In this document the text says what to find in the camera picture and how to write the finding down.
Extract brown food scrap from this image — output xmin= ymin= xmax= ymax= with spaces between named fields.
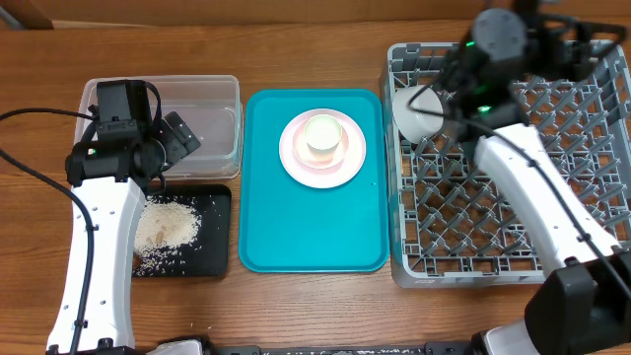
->
xmin=132 ymin=253 xmax=142 ymax=271

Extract grey bowl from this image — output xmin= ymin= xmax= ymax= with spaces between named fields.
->
xmin=392 ymin=85 xmax=444 ymax=144

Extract pink bowl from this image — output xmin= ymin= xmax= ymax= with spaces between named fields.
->
xmin=293 ymin=132 xmax=348 ymax=170

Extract white cup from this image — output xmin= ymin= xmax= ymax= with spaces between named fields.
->
xmin=304 ymin=113 xmax=342 ymax=151

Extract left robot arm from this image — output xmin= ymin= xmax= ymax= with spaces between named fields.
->
xmin=46 ymin=80 xmax=200 ymax=354

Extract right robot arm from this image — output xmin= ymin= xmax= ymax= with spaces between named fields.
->
xmin=439 ymin=1 xmax=630 ymax=354

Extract grey dishwasher rack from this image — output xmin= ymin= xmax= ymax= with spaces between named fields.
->
xmin=381 ymin=42 xmax=630 ymax=288

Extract clear plastic storage bin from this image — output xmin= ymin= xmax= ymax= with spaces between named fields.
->
xmin=73 ymin=74 xmax=244 ymax=181

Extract pile of white rice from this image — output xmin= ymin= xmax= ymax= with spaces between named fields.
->
xmin=131 ymin=195 xmax=223 ymax=277

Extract black plastic tray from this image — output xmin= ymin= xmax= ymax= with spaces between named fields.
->
xmin=130 ymin=184 xmax=234 ymax=279

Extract teal serving tray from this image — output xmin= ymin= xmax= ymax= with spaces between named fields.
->
xmin=239 ymin=89 xmax=389 ymax=273

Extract white pink plate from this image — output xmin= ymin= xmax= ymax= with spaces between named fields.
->
xmin=279 ymin=108 xmax=367 ymax=189

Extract cardboard backdrop wall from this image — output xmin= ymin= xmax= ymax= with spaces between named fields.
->
xmin=0 ymin=0 xmax=631 ymax=32

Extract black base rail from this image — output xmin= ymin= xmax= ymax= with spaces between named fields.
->
xmin=150 ymin=335 xmax=476 ymax=355

